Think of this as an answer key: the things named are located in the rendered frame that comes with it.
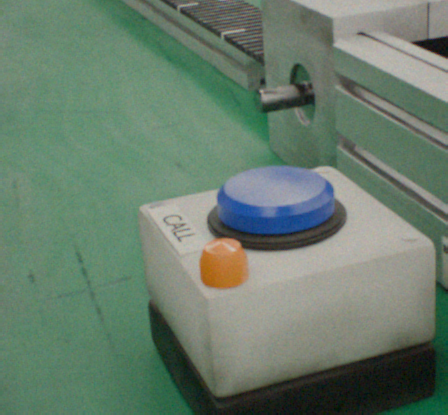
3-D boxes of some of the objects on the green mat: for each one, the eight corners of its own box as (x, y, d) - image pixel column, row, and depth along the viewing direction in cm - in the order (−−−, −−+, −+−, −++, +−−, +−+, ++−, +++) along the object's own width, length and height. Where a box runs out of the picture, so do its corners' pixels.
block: (229, 158, 57) (216, -9, 53) (423, 119, 60) (423, -40, 57) (293, 217, 49) (284, 25, 45) (511, 168, 53) (519, -14, 49)
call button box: (150, 343, 39) (132, 195, 37) (373, 287, 42) (370, 145, 40) (219, 462, 32) (203, 289, 30) (481, 385, 35) (486, 221, 33)
